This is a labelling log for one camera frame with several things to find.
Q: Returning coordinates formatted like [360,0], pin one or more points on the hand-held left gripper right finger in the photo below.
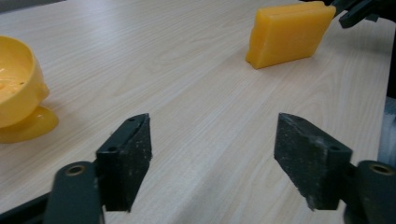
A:
[311,161]

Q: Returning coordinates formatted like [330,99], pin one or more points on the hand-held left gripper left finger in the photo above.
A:
[124,161]

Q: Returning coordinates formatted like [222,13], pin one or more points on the yellow sponge block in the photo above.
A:
[286,34]

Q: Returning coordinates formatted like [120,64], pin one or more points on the light blue cloth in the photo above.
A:
[388,133]

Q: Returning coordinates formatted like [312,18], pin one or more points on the yellow bowl with base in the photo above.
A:
[15,84]

